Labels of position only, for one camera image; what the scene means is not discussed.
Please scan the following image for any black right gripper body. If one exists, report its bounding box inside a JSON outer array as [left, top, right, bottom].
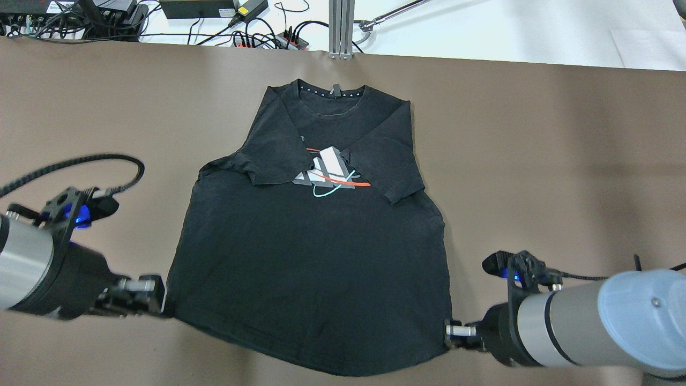
[[477, 306, 528, 367]]

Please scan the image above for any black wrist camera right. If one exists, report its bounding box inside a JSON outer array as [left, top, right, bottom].
[[482, 251, 563, 294]]

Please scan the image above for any black power adapter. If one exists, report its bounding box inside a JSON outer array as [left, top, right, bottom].
[[159, 1, 240, 20]]

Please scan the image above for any metal grabber stick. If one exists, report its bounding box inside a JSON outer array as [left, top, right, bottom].
[[353, 1, 429, 46]]

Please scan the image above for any black printed t-shirt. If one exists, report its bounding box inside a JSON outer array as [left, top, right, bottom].
[[166, 80, 452, 376]]

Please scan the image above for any aluminium frame post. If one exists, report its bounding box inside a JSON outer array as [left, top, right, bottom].
[[328, 0, 355, 60]]

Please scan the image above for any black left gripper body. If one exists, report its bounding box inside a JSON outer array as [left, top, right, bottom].
[[11, 242, 118, 321]]

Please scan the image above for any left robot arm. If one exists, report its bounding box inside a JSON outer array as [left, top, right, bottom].
[[1, 212, 167, 322]]

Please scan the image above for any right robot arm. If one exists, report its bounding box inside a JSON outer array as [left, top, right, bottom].
[[444, 269, 685, 382]]

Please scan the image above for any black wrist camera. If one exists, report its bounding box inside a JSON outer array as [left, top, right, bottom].
[[482, 251, 563, 294], [6, 187, 120, 232]]

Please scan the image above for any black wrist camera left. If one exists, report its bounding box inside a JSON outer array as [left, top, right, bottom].
[[6, 187, 120, 232]]

